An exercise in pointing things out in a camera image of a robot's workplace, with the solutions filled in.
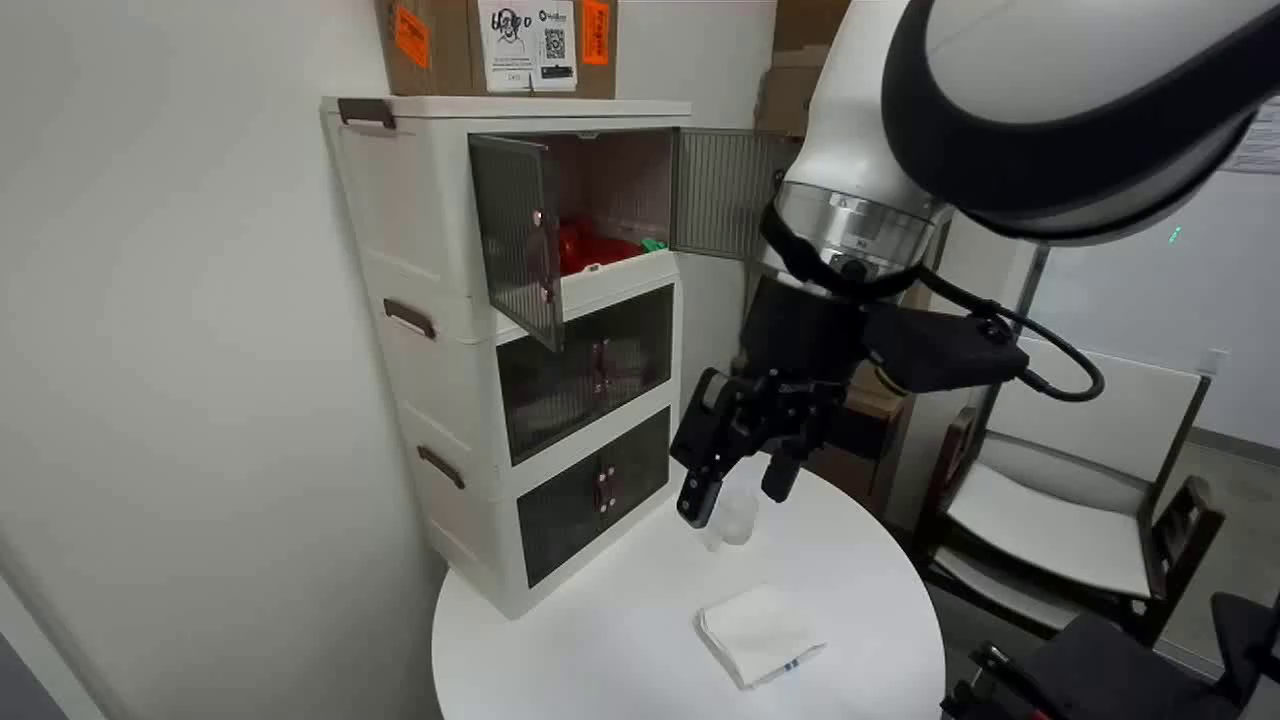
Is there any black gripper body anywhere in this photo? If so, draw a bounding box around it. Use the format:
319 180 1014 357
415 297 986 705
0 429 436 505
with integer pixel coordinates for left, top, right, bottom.
672 280 865 471

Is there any tinted door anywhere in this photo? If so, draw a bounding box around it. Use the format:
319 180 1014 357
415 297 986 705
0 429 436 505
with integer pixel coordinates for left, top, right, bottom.
469 135 563 354
677 128 794 260

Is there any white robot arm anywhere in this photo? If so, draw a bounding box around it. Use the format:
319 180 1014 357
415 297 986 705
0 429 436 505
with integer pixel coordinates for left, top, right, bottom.
672 0 1280 527

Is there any red object in top shelf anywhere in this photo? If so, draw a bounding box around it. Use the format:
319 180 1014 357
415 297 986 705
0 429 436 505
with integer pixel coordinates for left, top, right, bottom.
556 219 640 277

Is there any white three-tier shelf cabinet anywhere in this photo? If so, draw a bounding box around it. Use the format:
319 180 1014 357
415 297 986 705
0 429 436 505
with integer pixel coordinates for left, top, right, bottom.
324 98 689 617

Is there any clear plastic measuring cup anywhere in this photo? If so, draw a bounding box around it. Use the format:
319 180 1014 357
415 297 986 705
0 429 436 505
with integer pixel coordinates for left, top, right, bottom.
705 457 764 549

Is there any folded white cloth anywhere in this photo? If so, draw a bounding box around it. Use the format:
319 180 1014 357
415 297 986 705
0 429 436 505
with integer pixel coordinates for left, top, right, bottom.
698 587 825 688

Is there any black stand in foreground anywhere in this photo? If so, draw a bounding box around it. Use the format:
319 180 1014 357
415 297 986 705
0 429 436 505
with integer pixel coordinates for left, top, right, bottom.
939 592 1280 720

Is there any cardboard box with labels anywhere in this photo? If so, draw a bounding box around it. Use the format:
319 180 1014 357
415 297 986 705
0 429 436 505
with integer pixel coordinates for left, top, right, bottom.
373 0 615 100

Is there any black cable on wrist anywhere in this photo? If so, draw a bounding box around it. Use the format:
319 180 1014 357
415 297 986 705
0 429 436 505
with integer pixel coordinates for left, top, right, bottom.
915 264 1109 408

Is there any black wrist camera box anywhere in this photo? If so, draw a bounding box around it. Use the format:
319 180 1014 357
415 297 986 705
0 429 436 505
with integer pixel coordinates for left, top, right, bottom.
865 309 1029 393

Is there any white chair with dark frame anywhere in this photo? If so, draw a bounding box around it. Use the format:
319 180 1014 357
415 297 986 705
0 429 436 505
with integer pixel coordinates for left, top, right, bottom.
915 357 1224 644

